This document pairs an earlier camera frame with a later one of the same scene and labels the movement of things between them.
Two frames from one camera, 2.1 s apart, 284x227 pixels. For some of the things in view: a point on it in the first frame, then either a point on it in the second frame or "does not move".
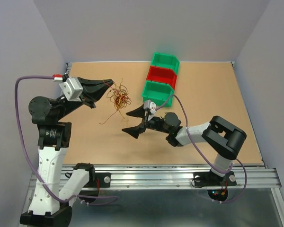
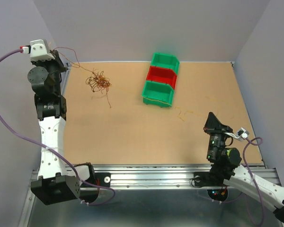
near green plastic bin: (157, 92) does not move
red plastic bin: (162, 74) does not move
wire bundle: (119, 97) to (97, 82)
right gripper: (139, 111) to (213, 126)
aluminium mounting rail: (172, 176) does not move
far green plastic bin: (164, 60) does not move
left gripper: (93, 90) to (56, 61)
